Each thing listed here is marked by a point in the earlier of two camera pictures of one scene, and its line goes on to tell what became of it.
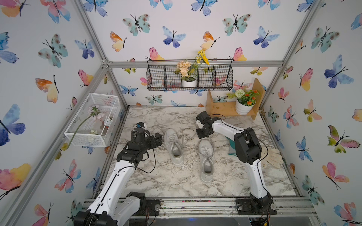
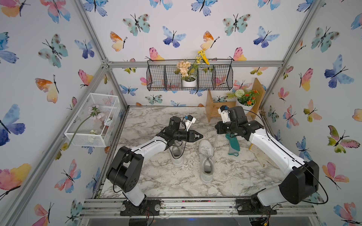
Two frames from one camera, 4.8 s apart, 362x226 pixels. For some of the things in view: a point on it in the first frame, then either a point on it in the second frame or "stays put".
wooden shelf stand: [229, 108] stays put
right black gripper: [199, 133] -> [219, 128]
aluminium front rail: [217, 208] stays put
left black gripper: [158, 139] -> [190, 134]
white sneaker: [206, 163] stays put
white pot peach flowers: [188, 75] stays put
